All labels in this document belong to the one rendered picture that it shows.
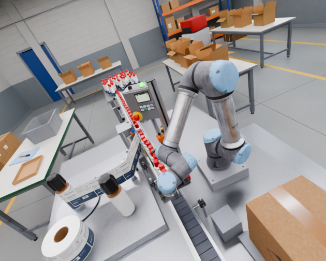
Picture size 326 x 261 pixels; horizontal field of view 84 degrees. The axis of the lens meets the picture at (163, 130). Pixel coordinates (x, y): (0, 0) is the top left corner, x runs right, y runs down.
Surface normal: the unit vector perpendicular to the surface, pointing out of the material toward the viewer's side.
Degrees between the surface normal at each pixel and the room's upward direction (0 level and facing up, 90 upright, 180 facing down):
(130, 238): 0
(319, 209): 0
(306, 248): 0
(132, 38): 90
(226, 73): 80
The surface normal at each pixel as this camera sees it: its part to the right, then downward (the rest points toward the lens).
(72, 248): 0.70, 0.18
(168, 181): -0.09, -0.47
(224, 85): 0.49, 0.18
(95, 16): 0.25, 0.47
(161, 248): -0.31, -0.79
